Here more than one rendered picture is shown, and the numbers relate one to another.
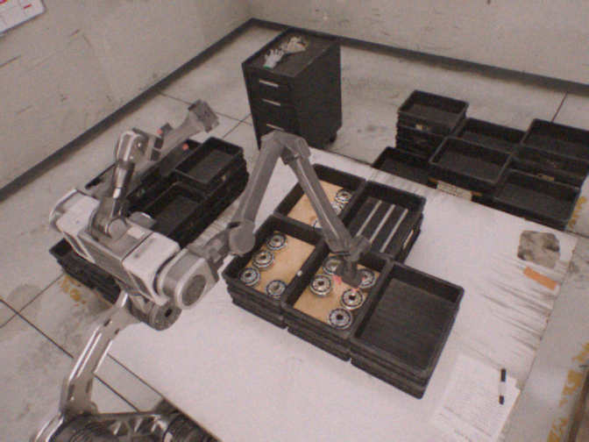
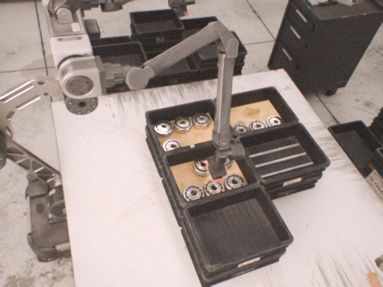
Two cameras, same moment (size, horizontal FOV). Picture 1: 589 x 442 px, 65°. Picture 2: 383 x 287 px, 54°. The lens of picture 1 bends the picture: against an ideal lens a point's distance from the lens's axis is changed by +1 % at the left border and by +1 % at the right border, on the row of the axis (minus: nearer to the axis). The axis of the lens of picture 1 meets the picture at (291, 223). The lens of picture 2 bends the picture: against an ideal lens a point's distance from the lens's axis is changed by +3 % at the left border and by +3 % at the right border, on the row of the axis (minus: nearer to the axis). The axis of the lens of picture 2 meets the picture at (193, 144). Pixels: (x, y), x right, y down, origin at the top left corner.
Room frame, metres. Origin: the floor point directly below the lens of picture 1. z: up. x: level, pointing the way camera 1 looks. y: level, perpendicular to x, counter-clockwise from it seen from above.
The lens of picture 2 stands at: (0.05, -0.47, 2.35)
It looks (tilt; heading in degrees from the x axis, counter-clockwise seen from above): 50 degrees down; 23
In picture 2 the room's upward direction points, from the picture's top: 9 degrees clockwise
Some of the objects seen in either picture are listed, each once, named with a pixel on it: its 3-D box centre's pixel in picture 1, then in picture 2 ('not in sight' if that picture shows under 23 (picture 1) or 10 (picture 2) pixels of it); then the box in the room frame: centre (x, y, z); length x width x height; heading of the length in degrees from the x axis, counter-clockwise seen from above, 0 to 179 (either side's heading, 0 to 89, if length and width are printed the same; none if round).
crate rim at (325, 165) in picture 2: (379, 217); (281, 151); (1.37, -0.39, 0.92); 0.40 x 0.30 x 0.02; 142
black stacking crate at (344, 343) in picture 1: (337, 289); (209, 175); (1.05, -0.14, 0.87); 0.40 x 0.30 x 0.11; 142
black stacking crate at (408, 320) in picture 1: (407, 320); (235, 229); (0.87, -0.38, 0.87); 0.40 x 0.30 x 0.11; 142
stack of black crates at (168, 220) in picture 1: (178, 226); (168, 77); (2.10, 0.74, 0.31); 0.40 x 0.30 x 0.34; 139
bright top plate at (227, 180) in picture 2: (364, 278); (234, 182); (1.10, -0.27, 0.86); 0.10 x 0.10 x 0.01
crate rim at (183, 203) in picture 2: (337, 282); (210, 169); (1.05, -0.14, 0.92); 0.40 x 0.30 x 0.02; 142
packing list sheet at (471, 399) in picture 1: (475, 403); not in sight; (0.59, -0.56, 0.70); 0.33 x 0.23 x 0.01; 139
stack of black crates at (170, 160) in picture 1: (177, 171); (198, 44); (2.67, 0.77, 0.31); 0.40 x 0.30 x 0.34; 139
